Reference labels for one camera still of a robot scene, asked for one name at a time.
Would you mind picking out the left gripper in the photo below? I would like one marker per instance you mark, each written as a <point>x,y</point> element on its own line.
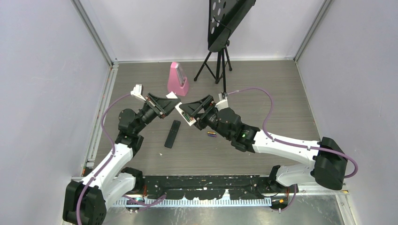
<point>162,106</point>

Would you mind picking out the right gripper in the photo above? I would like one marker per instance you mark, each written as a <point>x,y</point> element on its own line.
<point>193,108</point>

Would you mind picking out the white remote control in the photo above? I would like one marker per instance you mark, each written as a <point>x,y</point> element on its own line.
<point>172,95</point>

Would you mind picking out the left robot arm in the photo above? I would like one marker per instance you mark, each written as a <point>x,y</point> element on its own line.
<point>88,200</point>

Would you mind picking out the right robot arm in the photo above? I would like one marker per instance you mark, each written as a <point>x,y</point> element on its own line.
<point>320,162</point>

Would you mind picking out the black remote control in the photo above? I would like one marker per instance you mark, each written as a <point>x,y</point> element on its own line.
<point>172,134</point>

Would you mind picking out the pink metronome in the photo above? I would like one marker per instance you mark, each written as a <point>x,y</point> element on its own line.
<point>177,80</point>

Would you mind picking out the black music stand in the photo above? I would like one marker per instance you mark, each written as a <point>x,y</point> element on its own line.
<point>224,16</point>

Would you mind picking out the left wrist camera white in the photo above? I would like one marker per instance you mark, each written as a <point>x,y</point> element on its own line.
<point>137,92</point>

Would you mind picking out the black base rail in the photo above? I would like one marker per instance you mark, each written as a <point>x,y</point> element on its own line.
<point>205,187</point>

